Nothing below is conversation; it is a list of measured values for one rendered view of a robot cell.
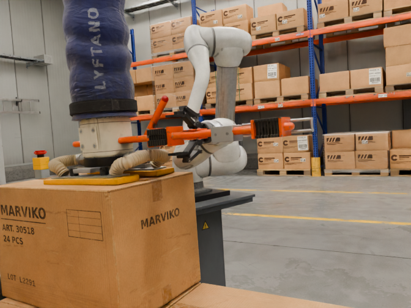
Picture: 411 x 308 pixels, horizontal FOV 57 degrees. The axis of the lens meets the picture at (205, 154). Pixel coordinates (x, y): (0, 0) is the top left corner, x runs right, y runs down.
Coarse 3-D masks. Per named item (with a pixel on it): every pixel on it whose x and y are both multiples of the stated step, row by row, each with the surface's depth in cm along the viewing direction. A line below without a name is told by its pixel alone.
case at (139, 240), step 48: (0, 192) 132; (48, 192) 118; (96, 192) 106; (144, 192) 115; (192, 192) 136; (0, 240) 135; (48, 240) 120; (96, 240) 108; (144, 240) 114; (192, 240) 135; (48, 288) 122; (96, 288) 110; (144, 288) 114
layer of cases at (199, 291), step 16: (192, 288) 135; (208, 288) 134; (224, 288) 133; (0, 304) 131; (16, 304) 131; (176, 304) 123; (192, 304) 122; (208, 304) 122; (224, 304) 121; (240, 304) 120; (256, 304) 119; (272, 304) 119; (288, 304) 118; (304, 304) 117; (320, 304) 117
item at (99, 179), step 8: (104, 168) 119; (64, 176) 129; (72, 176) 127; (80, 176) 124; (88, 176) 122; (96, 176) 119; (104, 176) 117; (112, 176) 115; (120, 176) 116; (128, 176) 116; (136, 176) 119; (48, 184) 127; (56, 184) 125; (64, 184) 123; (72, 184) 121; (80, 184) 119; (88, 184) 118; (96, 184) 116; (104, 184) 114; (112, 184) 112; (120, 184) 113
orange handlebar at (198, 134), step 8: (240, 128) 102; (248, 128) 101; (288, 128) 97; (128, 136) 124; (136, 136) 121; (144, 136) 119; (176, 136) 113; (184, 136) 112; (192, 136) 110; (200, 136) 109; (208, 136) 108; (72, 144) 137
